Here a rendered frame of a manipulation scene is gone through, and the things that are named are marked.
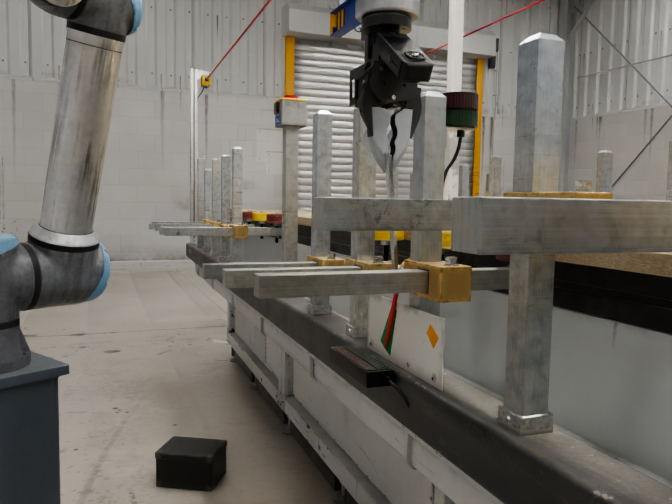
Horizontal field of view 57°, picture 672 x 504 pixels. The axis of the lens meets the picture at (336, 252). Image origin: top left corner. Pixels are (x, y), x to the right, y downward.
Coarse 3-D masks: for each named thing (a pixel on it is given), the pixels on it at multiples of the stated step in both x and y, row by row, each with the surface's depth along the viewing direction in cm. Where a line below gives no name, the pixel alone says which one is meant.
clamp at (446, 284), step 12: (408, 264) 93; (420, 264) 89; (432, 264) 87; (432, 276) 86; (444, 276) 84; (456, 276) 85; (468, 276) 85; (432, 288) 86; (444, 288) 84; (456, 288) 85; (468, 288) 85; (444, 300) 84; (456, 300) 85; (468, 300) 86
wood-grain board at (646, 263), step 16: (304, 224) 215; (560, 256) 92; (576, 256) 89; (592, 256) 86; (608, 256) 83; (624, 256) 81; (640, 256) 78; (656, 256) 76; (640, 272) 78; (656, 272) 76
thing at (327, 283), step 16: (288, 272) 83; (304, 272) 83; (320, 272) 83; (336, 272) 84; (352, 272) 84; (368, 272) 84; (384, 272) 85; (400, 272) 86; (416, 272) 86; (480, 272) 90; (496, 272) 91; (256, 288) 80; (272, 288) 79; (288, 288) 80; (304, 288) 81; (320, 288) 82; (336, 288) 82; (352, 288) 83; (368, 288) 84; (384, 288) 85; (400, 288) 86; (416, 288) 87; (480, 288) 90; (496, 288) 91
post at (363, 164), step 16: (352, 160) 116; (368, 160) 113; (352, 176) 116; (368, 176) 114; (352, 192) 116; (368, 192) 114; (352, 240) 116; (368, 240) 115; (352, 256) 117; (368, 256) 115; (352, 304) 117; (352, 320) 117
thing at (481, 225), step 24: (456, 216) 33; (480, 216) 31; (504, 216) 32; (528, 216) 32; (552, 216) 33; (576, 216) 33; (600, 216) 34; (624, 216) 34; (648, 216) 35; (456, 240) 33; (480, 240) 31; (504, 240) 32; (528, 240) 32; (552, 240) 33; (576, 240) 33; (600, 240) 34; (624, 240) 34; (648, 240) 35
